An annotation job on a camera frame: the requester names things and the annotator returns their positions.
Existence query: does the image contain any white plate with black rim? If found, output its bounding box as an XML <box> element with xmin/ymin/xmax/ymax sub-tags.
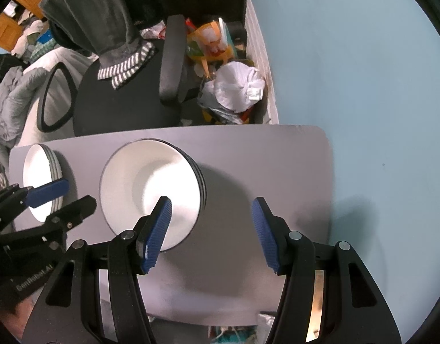
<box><xmin>148</xmin><ymin>138</ymin><xmax>208</xmax><ymax>213</ymax></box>
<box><xmin>99</xmin><ymin>140</ymin><xmax>203</xmax><ymax>254</ymax></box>

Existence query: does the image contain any black cloth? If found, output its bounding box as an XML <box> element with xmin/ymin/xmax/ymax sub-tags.
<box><xmin>0</xmin><ymin>53</ymin><xmax>29</xmax><ymax>88</ymax></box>

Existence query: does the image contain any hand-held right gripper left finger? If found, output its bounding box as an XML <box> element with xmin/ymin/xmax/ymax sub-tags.
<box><xmin>21</xmin><ymin>196</ymin><xmax>173</xmax><ymax>344</ymax></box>

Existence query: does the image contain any orange plastic item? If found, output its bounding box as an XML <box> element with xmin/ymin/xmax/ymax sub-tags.
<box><xmin>185</xmin><ymin>17</ymin><xmax>236</xmax><ymax>77</ymax></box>

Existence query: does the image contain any wooden furniture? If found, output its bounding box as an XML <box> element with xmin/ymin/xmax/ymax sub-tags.
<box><xmin>0</xmin><ymin>0</ymin><xmax>50</xmax><ymax>49</ymax></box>

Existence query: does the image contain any white plastic bag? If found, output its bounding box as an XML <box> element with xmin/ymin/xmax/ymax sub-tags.
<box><xmin>201</xmin><ymin>61</ymin><xmax>268</xmax><ymax>112</ymax></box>

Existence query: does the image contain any grey garment with striped cuffs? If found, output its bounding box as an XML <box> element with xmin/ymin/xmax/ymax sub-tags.
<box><xmin>38</xmin><ymin>0</ymin><xmax>167</xmax><ymax>90</ymax></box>

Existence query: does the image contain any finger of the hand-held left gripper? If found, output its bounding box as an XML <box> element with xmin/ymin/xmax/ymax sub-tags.
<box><xmin>5</xmin><ymin>178</ymin><xmax>70</xmax><ymax>209</ymax></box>
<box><xmin>12</xmin><ymin>195</ymin><xmax>98</xmax><ymax>249</ymax></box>

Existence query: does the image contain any grey duvet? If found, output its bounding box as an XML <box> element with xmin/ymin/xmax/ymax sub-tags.
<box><xmin>0</xmin><ymin>65</ymin><xmax>53</xmax><ymax>196</ymax></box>

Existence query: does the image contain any black office chair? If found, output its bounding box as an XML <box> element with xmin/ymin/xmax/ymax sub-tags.
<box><xmin>40</xmin><ymin>14</ymin><xmax>189</xmax><ymax>137</ymax></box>

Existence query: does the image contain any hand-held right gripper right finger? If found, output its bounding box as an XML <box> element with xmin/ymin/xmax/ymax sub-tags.
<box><xmin>251</xmin><ymin>197</ymin><xmax>401</xmax><ymax>344</ymax></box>

